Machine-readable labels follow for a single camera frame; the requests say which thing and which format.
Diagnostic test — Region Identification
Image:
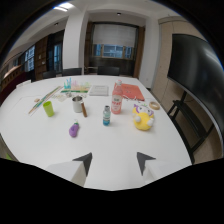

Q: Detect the colourful test tube rack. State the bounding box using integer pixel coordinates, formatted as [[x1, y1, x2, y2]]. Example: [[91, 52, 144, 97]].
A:
[[60, 77, 92, 94]]

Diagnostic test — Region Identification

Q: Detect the large black screen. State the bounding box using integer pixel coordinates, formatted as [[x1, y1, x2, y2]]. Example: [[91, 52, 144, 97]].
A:
[[166, 32, 224, 146]]

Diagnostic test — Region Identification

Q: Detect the green plastic cup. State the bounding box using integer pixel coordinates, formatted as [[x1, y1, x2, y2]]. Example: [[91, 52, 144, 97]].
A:
[[42, 100, 55, 118]]

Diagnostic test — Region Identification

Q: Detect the black screen stand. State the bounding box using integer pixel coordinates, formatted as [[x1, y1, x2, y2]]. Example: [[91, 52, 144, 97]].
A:
[[166, 90, 216, 165]]

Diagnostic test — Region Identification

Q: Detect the pink drink bottle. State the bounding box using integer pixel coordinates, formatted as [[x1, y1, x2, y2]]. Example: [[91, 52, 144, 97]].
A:
[[111, 79, 124, 115]]

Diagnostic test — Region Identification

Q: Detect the silver metal can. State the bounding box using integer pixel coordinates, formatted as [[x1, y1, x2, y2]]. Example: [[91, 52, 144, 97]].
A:
[[71, 95, 84, 114]]

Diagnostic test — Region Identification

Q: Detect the yellow plush toy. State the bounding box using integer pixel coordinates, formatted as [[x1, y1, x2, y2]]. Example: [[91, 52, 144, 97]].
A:
[[131, 102, 156, 132]]

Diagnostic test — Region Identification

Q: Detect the tape roll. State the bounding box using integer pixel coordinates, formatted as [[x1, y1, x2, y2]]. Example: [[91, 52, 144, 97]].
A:
[[148, 101, 161, 111]]

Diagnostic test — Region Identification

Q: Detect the orange folder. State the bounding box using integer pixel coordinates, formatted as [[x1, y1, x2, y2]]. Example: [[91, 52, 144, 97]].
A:
[[114, 83, 146, 102]]

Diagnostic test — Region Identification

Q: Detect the white paper booklet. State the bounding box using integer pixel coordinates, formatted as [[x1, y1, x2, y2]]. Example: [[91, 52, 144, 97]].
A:
[[88, 84, 110, 97]]

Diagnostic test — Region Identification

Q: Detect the clear plastic packet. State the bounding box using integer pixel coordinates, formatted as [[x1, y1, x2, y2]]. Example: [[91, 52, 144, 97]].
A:
[[53, 92, 72, 103]]

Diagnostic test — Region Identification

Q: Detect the purple eggplant keychain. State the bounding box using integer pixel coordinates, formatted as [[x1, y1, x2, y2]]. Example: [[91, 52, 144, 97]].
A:
[[68, 119, 81, 138]]

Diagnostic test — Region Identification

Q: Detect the small blue bottle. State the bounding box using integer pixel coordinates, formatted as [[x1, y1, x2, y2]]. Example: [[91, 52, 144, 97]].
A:
[[102, 105, 112, 127]]

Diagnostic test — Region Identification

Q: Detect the brown wooden stick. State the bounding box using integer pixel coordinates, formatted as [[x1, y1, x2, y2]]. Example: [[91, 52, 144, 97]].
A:
[[80, 101, 88, 118]]

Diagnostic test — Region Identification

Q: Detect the black chair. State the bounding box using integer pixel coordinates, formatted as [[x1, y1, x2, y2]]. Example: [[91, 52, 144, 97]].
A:
[[61, 67, 83, 77], [41, 69, 57, 80], [96, 65, 121, 77]]

